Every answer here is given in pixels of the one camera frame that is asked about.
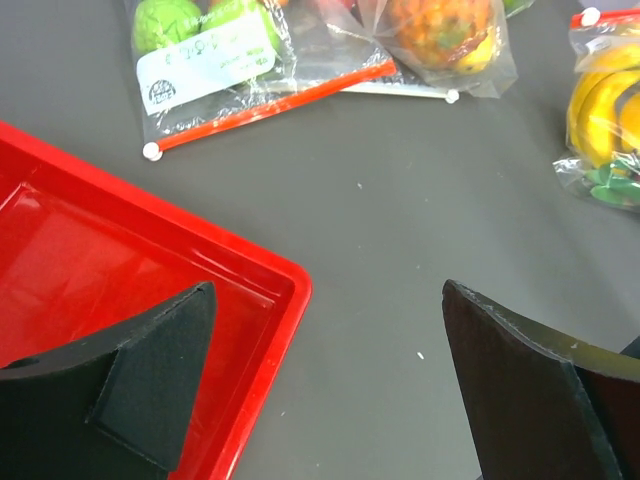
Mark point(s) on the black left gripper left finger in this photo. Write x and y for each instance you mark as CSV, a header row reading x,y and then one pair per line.
x,y
115,404

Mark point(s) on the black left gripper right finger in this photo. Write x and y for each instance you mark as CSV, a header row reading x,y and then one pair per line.
x,y
541,404

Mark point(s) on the zip bag with bananas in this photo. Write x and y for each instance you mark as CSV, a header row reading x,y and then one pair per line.
x,y
615,184

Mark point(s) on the yellow fake banana bunch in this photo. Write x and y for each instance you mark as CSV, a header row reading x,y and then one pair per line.
x,y
592,122

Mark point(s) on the zip bag with green fruit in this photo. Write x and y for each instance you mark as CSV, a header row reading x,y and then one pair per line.
x,y
205,67

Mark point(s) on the zip bag with orange fruit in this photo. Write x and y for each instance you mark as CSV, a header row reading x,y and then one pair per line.
x,y
441,49

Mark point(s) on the red plastic tray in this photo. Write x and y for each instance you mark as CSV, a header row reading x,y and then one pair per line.
x,y
82,250

